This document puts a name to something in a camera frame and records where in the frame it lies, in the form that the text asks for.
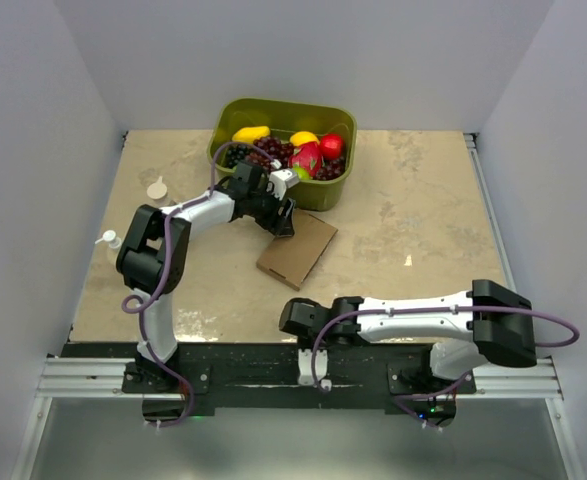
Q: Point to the dark red grape bunch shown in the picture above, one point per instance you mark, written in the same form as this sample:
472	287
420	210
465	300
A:
331	169

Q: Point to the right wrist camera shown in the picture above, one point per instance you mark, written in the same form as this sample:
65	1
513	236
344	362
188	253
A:
313	370

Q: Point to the yellow mango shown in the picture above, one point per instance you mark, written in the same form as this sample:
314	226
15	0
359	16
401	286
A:
248	135

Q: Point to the purple grape bunch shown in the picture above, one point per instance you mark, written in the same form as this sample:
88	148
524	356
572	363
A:
270	153

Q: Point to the black grape bunch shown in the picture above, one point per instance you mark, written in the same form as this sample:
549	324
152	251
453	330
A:
235	154

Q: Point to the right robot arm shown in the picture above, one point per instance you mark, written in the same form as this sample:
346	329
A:
488	324

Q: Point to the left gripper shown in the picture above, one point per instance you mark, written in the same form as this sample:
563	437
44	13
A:
279	226

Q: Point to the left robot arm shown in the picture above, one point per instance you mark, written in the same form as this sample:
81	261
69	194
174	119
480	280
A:
152	258

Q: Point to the pump soap bottle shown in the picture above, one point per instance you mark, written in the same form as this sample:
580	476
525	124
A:
113	244

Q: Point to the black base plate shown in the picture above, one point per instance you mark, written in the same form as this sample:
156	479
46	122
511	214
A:
387	377

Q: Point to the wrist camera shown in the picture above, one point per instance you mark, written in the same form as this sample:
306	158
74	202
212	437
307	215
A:
313	370
283	180

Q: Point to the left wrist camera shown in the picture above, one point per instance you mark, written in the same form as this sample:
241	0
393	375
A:
283	180

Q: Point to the yellow lemon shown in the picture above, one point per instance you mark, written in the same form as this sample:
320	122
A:
303	137

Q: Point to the olive green plastic bin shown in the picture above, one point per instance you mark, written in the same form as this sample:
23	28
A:
285	118

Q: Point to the pink dragon fruit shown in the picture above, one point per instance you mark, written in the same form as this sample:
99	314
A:
308	158

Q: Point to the squeeze sauce bottle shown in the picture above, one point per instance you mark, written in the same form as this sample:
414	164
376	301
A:
158	193

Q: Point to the red apple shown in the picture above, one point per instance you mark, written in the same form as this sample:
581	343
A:
331	146

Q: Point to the green lime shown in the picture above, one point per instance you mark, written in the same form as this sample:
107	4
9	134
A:
302	173

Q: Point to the brown cardboard express box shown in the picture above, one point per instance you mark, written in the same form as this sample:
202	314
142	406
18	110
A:
290	260

